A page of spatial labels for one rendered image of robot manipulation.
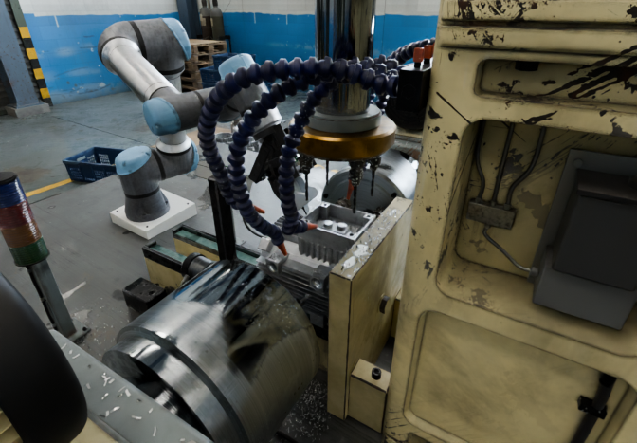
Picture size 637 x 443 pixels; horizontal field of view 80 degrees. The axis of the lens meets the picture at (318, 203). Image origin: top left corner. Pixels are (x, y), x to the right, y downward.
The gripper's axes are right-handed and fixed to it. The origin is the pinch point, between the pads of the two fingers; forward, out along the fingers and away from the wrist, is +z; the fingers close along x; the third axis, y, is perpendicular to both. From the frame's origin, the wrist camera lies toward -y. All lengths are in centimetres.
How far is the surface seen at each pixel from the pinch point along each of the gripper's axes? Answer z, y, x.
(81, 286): -5, -66, -24
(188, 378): 2.9, 14.1, -44.9
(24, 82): -268, -581, 219
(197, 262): -1.9, -13.6, -20.3
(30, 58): -304, -585, 249
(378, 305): 20.3, 14.2, -7.9
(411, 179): 5.9, 16.7, 23.1
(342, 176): -2.1, 4.0, 15.1
